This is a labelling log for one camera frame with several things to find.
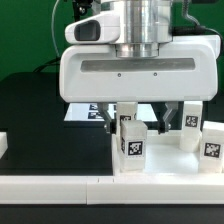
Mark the white square table top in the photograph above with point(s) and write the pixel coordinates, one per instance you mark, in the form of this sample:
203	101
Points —
163	156

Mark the white part at left edge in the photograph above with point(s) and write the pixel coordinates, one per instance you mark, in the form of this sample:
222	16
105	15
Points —
3	143

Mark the white marker sheet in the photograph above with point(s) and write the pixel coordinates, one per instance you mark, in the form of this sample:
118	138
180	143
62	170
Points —
89	112

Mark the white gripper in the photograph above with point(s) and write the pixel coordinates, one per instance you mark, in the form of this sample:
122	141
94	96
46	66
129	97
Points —
184	70

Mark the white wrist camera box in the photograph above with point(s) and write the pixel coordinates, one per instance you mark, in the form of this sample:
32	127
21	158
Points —
99	29

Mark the black camera pole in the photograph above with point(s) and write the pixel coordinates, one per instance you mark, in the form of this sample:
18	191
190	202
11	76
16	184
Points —
83	9

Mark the white front fence bar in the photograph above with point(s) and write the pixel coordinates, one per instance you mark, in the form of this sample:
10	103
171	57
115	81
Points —
152	189

